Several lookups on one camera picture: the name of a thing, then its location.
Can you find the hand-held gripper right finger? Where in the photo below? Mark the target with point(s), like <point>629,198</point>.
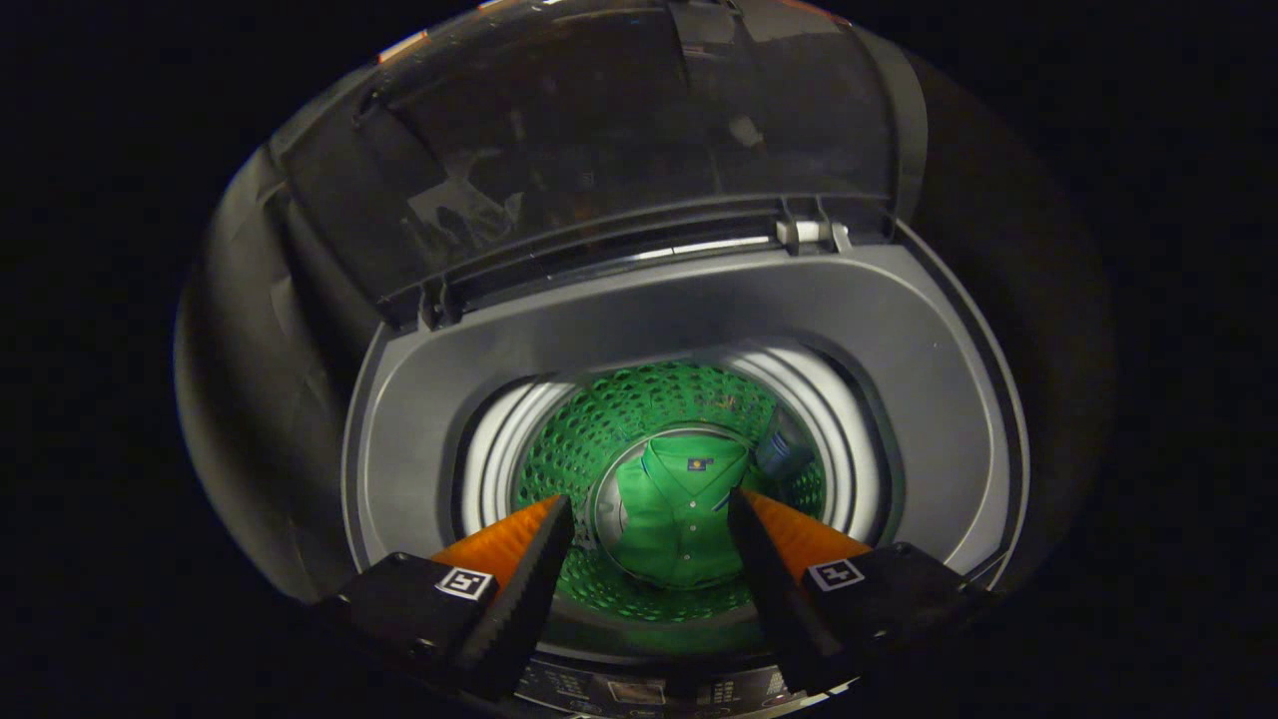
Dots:
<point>774,599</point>

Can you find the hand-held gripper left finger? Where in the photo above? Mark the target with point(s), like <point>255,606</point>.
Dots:
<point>519,599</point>

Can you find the green polo shirt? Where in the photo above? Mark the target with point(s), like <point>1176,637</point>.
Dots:
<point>669,519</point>

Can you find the washing machine dark glass lid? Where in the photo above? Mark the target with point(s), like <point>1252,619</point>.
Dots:
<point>599,130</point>

